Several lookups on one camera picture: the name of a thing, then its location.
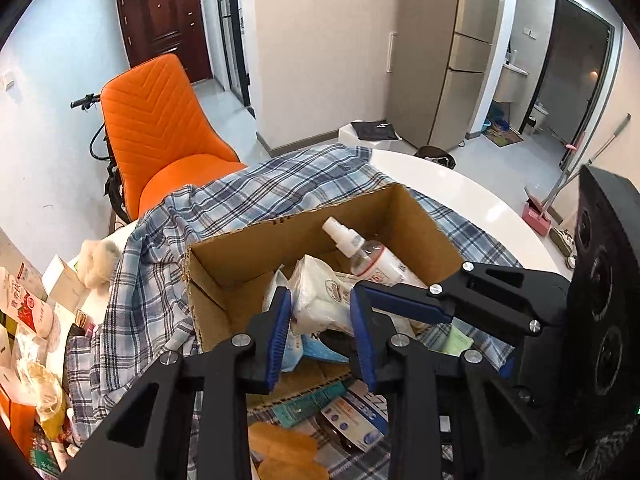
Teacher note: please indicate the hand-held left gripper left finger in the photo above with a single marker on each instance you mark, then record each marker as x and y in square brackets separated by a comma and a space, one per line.
[280, 340]

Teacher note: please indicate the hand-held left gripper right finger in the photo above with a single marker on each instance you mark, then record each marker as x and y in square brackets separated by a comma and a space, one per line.
[362, 350]

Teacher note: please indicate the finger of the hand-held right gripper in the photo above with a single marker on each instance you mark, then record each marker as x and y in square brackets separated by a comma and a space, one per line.
[500, 295]
[507, 366]

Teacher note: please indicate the light blue wipes packet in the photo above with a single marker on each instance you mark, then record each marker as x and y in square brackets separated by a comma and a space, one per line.
[322, 350]

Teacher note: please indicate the pale green packet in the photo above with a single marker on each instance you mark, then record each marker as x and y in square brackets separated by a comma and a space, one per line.
[452, 342]

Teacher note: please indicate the white tissue packet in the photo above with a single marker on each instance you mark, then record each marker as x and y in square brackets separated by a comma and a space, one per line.
[320, 295]

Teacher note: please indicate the toothpaste boxes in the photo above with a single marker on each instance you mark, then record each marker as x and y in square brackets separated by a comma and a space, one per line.
[357, 417]

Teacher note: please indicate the cardboard box with pastry print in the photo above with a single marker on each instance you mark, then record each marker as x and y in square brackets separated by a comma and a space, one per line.
[240, 270]

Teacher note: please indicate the small white spray bottle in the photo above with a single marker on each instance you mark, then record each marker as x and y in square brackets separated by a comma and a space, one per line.
[370, 255]

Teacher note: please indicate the shoe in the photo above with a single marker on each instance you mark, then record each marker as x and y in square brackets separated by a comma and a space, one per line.
[572, 261]
[562, 241]

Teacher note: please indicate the pink dustpan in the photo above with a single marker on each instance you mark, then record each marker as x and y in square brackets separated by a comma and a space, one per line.
[539, 212]

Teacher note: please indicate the pink broom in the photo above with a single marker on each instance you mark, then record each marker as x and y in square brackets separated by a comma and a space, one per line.
[575, 152]

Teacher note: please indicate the teal box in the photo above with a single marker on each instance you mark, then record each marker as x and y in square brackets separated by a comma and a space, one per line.
[305, 405]

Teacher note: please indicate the white toilet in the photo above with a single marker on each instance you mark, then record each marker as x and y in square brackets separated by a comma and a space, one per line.
[536, 117]

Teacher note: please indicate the patterned floor mat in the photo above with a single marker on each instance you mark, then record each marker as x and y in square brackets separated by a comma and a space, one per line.
[505, 135]

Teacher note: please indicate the blue basin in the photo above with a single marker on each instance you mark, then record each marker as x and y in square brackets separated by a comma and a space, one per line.
[487, 126]

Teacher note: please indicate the dark bathroom door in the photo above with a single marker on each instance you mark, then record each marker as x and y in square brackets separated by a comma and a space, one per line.
[570, 70]

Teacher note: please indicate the dark bag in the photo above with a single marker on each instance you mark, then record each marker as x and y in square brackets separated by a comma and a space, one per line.
[435, 156]

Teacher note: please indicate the washbasin cabinet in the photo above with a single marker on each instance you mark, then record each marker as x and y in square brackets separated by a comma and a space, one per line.
[512, 82]

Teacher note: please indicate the blue plaid cloth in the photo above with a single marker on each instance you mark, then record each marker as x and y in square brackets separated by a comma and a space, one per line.
[225, 195]

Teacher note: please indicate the beige plush toy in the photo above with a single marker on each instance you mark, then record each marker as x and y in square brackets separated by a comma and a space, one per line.
[100, 262]

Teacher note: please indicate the black cloth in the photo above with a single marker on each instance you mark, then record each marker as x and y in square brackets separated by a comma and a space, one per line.
[374, 130]

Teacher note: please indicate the white stool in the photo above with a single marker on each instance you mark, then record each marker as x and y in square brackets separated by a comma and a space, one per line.
[350, 141]

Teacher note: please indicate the small white box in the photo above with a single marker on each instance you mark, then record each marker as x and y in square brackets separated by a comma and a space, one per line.
[65, 280]

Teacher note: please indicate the beige refrigerator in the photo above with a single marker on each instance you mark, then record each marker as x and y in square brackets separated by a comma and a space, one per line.
[450, 35]

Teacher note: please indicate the black bicycle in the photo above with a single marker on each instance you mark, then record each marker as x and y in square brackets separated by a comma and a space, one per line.
[112, 170]

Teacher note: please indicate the yellow snack bag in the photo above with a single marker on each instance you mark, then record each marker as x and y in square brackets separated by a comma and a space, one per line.
[54, 417]

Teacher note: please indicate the clear plastic bag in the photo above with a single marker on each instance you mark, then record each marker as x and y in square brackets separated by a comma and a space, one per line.
[42, 375]

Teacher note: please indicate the red and white carton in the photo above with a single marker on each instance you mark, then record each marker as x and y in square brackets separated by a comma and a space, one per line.
[27, 305]

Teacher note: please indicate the orange chair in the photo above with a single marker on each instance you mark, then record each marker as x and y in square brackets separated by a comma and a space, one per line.
[150, 120]

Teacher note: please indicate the white plastic strip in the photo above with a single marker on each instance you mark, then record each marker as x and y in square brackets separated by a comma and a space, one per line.
[391, 52]

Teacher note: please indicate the orange box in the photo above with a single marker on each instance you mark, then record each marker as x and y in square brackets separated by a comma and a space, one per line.
[17, 417]

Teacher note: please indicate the black framed glass door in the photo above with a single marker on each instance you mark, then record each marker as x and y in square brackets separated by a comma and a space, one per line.
[235, 25]

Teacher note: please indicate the brown entrance door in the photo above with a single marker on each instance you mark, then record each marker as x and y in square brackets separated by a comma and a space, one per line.
[165, 15]

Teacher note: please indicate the bathroom wall switch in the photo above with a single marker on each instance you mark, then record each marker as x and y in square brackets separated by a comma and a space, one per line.
[531, 31]

